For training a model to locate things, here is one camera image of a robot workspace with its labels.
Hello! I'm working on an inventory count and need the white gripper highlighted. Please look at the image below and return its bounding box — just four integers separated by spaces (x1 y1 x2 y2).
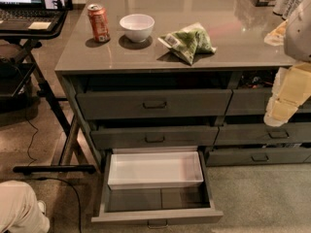
263 62 311 127

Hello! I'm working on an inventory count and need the grey drawer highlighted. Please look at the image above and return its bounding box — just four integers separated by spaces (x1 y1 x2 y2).
225 87 311 117
76 89 231 119
91 148 223 228
206 148 311 166
215 122 311 146
90 125 218 150

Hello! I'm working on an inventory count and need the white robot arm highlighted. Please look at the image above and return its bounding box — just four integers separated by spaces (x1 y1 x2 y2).
263 0 311 127

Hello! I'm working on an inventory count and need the green chip bag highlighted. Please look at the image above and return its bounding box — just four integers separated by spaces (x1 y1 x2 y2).
157 22 217 65

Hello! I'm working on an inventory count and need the grey cabinet with countertop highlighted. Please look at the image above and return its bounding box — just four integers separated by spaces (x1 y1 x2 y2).
55 0 310 166

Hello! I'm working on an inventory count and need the white plastic tray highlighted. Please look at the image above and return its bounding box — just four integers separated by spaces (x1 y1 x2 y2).
108 151 203 190

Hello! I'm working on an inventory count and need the white ceramic bowl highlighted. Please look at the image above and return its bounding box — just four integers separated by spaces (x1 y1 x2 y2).
120 14 155 43

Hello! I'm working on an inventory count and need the orange soda can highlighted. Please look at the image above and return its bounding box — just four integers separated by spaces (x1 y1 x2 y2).
87 4 110 43

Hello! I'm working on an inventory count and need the black laptop stand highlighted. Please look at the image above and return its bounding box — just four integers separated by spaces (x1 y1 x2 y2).
0 10 97 176

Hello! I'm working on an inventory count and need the black smartphone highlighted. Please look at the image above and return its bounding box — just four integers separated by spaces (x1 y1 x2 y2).
44 0 73 11

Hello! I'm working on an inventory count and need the white shoe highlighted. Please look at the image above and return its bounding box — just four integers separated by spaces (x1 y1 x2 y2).
38 200 46 216

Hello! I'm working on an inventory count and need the yellow sticky note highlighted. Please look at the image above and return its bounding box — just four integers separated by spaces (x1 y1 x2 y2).
28 21 51 30

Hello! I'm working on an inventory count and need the black laptop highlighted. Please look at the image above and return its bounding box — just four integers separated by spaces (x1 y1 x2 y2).
0 0 64 32

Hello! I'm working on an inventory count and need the black floor cable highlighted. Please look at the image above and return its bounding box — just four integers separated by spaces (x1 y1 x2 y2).
23 114 83 233

